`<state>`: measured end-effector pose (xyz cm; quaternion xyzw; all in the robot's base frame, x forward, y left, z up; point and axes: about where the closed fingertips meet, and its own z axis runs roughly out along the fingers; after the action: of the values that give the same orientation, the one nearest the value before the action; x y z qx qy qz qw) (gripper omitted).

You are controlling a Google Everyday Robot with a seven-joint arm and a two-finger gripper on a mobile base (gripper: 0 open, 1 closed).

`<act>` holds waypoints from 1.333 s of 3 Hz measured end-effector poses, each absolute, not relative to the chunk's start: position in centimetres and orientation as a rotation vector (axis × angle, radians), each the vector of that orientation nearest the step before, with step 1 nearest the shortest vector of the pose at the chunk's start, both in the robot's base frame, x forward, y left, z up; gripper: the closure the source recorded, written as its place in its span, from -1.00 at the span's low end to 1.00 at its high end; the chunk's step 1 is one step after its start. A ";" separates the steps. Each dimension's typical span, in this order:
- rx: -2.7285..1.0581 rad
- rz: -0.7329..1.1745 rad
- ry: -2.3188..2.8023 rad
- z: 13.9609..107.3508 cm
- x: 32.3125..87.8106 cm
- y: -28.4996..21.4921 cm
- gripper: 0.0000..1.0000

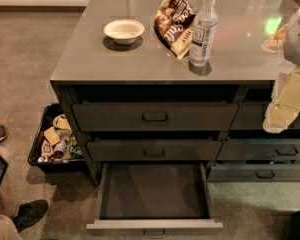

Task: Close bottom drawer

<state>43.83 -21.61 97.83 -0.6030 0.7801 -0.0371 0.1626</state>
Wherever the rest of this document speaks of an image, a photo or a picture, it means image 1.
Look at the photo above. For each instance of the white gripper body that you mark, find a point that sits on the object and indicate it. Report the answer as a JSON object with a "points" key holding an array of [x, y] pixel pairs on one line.
{"points": [[298, 39]]}

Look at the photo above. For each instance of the grey drawer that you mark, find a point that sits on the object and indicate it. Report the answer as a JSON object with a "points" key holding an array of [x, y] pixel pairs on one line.
{"points": [[153, 200], [154, 116], [250, 116], [254, 173], [260, 149], [141, 150]]}

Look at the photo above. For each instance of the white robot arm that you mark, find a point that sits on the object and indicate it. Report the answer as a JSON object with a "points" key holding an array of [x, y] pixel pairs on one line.
{"points": [[287, 40]]}

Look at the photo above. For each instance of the grey drawer cabinet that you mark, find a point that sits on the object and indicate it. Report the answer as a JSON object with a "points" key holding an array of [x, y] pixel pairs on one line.
{"points": [[95, 69]]}

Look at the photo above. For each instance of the clear plastic water bottle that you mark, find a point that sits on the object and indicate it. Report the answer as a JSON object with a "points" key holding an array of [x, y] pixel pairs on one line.
{"points": [[205, 23]]}

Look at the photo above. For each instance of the brown sea salt snack bag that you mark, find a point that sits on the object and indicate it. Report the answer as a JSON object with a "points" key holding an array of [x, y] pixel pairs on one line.
{"points": [[173, 24]]}

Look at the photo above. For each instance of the white paper bowl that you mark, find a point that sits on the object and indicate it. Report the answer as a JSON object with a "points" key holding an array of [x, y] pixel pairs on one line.
{"points": [[124, 31]]}

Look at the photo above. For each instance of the black bin of snacks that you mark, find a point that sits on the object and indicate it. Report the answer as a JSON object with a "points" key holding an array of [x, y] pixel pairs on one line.
{"points": [[55, 148]]}

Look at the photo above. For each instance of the black shoe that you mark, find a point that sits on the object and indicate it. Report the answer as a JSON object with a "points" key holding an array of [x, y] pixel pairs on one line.
{"points": [[30, 214]]}

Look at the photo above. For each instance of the tan trouser leg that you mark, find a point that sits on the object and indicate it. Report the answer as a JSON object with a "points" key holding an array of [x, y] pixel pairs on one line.
{"points": [[9, 208]]}

